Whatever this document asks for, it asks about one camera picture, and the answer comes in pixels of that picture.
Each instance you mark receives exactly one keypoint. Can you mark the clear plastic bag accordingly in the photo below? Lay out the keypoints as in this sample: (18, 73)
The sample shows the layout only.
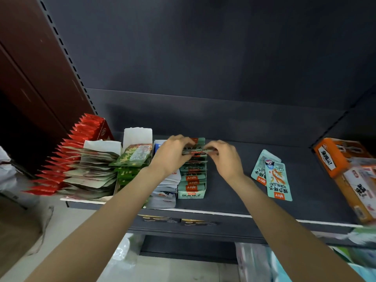
(126, 249)

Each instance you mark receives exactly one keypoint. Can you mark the white cardboard display box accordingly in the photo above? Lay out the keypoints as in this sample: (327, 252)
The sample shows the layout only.
(137, 136)
(102, 146)

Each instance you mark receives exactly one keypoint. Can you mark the person's left fingers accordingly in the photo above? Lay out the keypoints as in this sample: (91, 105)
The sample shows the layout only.
(183, 141)

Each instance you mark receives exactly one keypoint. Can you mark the row of teal packets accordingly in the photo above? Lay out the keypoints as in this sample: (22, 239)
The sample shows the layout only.
(192, 182)

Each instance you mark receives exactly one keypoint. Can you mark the pale plastic wrapped goods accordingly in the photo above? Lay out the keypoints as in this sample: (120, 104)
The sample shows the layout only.
(264, 264)

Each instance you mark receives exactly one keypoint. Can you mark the orange snack box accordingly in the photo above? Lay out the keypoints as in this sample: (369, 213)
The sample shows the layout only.
(358, 190)
(335, 155)

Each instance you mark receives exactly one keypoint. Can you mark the brown wooden cabinet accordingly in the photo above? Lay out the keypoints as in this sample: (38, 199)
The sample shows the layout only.
(32, 70)

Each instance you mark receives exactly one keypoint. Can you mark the person's right hand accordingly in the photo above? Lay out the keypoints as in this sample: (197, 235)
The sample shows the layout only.
(227, 161)

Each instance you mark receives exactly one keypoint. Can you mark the white plastic bag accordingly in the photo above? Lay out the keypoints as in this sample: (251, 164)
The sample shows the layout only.
(6, 170)

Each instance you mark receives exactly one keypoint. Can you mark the dark grey metal shelf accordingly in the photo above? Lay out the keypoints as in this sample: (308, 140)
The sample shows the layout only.
(235, 129)

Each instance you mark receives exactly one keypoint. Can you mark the row of green packets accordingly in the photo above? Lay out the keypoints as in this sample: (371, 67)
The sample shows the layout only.
(132, 161)

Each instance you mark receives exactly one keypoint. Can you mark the person's left forearm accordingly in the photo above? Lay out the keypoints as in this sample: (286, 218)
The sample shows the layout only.
(108, 226)

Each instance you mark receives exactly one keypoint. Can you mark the teal snack packet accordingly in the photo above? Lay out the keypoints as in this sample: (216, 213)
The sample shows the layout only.
(278, 182)
(197, 150)
(260, 167)

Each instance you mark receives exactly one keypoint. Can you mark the black shelf price label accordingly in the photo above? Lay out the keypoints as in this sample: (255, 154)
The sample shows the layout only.
(198, 222)
(158, 218)

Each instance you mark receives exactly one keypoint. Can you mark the person's right fingers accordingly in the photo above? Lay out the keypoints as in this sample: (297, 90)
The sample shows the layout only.
(216, 146)

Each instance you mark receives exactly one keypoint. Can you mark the red display box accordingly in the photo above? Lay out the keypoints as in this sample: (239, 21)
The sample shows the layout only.
(105, 132)

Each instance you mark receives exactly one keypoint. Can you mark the person's left hand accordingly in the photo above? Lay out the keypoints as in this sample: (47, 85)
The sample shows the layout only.
(167, 158)

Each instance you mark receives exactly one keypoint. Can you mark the row of white blue packets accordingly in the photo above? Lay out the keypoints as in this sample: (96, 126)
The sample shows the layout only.
(164, 190)

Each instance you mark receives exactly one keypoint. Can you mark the row of red packets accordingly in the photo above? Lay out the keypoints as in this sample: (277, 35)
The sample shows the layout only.
(58, 161)

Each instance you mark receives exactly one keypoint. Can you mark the row of beige packets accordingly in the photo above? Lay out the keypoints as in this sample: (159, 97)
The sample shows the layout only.
(91, 173)

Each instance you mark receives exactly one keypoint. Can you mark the person's right forearm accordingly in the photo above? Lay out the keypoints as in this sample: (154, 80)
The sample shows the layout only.
(288, 232)

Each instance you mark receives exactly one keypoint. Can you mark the perforated shelf upright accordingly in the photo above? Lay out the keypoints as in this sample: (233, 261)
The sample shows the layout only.
(63, 51)

